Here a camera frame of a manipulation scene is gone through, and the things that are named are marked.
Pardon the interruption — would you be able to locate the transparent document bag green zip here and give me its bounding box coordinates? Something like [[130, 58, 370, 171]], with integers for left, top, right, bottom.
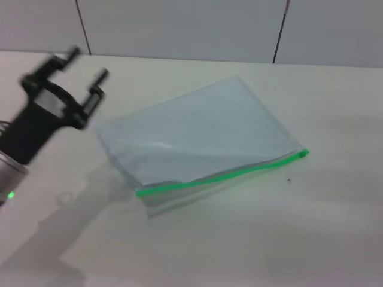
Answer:
[[93, 75, 311, 221]]

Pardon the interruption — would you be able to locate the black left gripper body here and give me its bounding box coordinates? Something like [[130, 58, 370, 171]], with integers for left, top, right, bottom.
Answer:
[[0, 70, 91, 166]]

